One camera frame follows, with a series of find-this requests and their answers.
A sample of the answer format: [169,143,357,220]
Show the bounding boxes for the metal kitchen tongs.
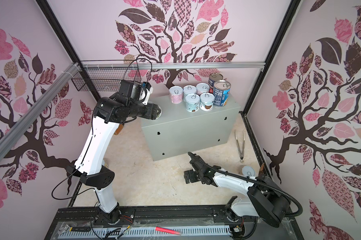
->
[234,130,245,163]

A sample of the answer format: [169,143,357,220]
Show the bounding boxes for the pink can white lid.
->
[196,83,209,96]

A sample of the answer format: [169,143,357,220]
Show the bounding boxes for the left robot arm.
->
[66,80,162,224]

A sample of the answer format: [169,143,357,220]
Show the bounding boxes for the orange label can right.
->
[241,166,256,177]

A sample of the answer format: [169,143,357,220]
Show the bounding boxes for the green label can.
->
[156,105,162,119]

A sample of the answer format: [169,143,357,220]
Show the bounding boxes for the white slotted cable duct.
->
[56,226,231,240]

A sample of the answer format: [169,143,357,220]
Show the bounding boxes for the aluminium rail left wall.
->
[0,63,81,161]

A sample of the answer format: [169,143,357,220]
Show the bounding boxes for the black mounting rail base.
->
[45,205,303,240]

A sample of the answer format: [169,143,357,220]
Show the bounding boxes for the orange spice jar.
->
[114,124,124,135]

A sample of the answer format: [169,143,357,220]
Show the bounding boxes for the wooden handled knife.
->
[258,163,264,176]

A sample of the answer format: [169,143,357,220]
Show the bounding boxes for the aluminium rail wall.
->
[83,62,265,70]
[0,63,81,161]

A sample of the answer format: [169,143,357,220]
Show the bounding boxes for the pink marker pen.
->
[155,227,181,236]

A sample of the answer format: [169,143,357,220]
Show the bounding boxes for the black wire basket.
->
[71,63,142,92]

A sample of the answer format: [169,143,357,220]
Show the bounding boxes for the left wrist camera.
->
[139,82,153,105]

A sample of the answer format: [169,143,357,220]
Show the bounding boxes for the la sicilia tomato can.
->
[208,73,223,94]

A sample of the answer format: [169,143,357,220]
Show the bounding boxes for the grey metal cabinet box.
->
[141,96,240,161]

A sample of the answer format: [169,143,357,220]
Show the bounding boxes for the teal can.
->
[185,94,200,113]
[199,93,214,112]
[183,85,197,101]

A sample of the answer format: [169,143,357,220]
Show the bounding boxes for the aluminium rail back wall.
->
[83,62,265,70]

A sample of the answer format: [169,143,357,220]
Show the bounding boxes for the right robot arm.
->
[184,152,303,228]

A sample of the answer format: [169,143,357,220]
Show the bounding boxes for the blue label tall can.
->
[213,80,231,107]

